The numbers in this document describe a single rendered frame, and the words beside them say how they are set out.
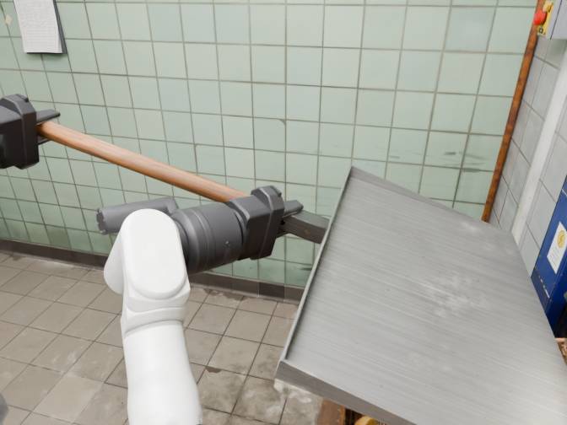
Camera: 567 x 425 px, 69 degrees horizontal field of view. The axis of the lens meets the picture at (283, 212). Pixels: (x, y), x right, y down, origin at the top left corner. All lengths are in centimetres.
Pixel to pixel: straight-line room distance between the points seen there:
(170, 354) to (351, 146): 152
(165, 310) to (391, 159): 153
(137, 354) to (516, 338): 50
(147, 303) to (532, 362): 49
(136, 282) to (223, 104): 157
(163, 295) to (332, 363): 20
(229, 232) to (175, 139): 162
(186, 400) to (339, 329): 19
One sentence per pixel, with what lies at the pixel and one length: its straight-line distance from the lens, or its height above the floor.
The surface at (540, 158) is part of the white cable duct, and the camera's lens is 148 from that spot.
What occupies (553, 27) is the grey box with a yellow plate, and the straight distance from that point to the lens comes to 147.
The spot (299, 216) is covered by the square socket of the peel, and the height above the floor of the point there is 123.
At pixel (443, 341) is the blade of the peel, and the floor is 114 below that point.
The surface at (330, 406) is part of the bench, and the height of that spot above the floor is 58.
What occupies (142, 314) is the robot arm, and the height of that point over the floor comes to 124.
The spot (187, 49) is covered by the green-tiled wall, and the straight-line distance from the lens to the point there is 200.
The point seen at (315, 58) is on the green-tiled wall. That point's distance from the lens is 181.
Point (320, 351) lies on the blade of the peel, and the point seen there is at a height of 118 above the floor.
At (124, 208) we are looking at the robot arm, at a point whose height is 130.
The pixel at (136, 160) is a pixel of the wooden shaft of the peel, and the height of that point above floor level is 129.
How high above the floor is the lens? 154
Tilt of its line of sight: 28 degrees down
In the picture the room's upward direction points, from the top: straight up
